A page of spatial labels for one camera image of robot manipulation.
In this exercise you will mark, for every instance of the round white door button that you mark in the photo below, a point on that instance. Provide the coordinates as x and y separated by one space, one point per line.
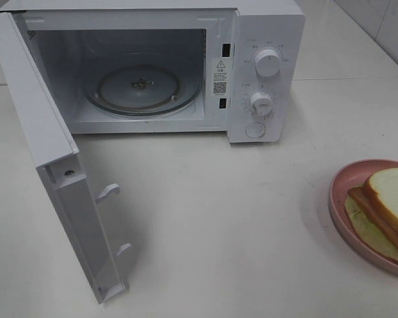
255 130

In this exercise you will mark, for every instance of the white timer knob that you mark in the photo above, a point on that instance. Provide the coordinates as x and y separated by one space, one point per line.
261 104

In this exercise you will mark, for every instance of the white microwave door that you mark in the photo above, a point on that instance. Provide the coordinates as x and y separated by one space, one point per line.
57 157

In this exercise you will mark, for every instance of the pink round plate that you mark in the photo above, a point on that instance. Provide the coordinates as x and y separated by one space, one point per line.
349 176

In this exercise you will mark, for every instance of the toast sandwich with lettuce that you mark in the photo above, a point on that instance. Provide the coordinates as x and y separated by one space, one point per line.
373 212

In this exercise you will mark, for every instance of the glass microwave turntable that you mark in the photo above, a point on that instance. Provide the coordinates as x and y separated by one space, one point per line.
143 84

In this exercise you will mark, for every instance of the white microwave oven body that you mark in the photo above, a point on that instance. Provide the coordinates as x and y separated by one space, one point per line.
226 34

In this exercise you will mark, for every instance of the white upper power knob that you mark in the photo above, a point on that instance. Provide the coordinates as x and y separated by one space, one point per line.
267 62

